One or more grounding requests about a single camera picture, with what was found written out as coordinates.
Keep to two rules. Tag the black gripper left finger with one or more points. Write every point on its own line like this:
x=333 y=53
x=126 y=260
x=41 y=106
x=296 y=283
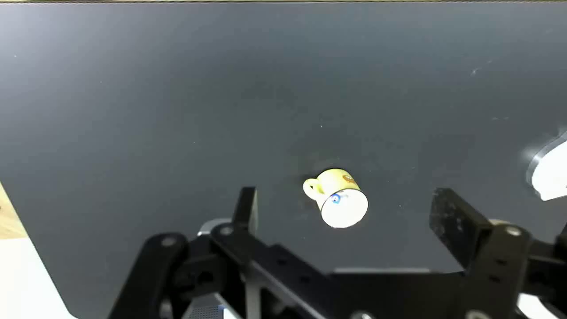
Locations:
x=245 y=205

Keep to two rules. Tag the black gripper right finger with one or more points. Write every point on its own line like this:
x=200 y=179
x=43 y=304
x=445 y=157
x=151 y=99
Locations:
x=457 y=226

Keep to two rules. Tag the blue capped marker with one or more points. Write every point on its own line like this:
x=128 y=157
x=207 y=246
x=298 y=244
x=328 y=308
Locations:
x=337 y=198

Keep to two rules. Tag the yellow mug with white interior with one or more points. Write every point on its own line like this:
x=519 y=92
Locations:
x=347 y=212

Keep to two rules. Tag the white round object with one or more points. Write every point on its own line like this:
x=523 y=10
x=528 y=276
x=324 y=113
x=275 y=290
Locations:
x=551 y=173

